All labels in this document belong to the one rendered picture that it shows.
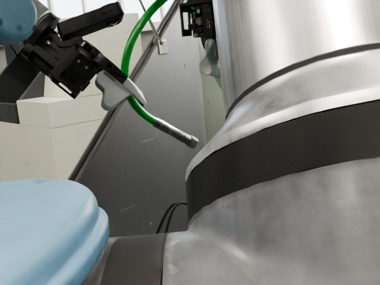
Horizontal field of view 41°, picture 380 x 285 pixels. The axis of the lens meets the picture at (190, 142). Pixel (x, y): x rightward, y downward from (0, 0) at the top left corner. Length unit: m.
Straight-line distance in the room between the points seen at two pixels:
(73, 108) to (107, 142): 2.58
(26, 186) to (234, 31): 0.08
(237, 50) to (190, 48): 1.11
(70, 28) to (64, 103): 2.75
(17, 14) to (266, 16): 0.58
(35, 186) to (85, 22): 0.73
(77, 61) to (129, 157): 0.34
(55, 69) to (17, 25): 0.15
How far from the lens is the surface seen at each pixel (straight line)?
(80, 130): 3.69
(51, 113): 3.57
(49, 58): 0.87
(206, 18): 0.80
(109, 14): 0.88
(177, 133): 0.92
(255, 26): 0.16
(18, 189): 0.16
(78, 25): 0.88
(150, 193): 1.18
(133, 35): 0.88
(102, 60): 0.84
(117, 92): 0.85
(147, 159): 1.16
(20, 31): 0.72
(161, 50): 1.19
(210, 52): 0.85
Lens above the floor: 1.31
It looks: 11 degrees down
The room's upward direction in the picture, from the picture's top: 5 degrees counter-clockwise
